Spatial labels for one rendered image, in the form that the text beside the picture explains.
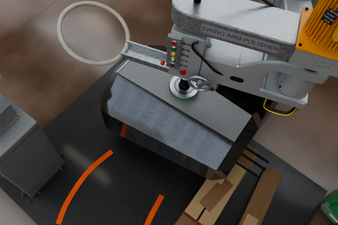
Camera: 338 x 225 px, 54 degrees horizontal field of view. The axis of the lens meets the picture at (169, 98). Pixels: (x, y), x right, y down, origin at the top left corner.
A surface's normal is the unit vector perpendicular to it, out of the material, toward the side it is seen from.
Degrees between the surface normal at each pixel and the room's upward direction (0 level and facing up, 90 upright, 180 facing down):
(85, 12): 0
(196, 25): 90
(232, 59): 4
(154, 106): 45
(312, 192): 0
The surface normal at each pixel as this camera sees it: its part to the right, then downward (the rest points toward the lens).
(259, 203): 0.04, -0.50
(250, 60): -0.57, -0.57
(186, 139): -0.36, 0.15
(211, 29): -0.33, 0.81
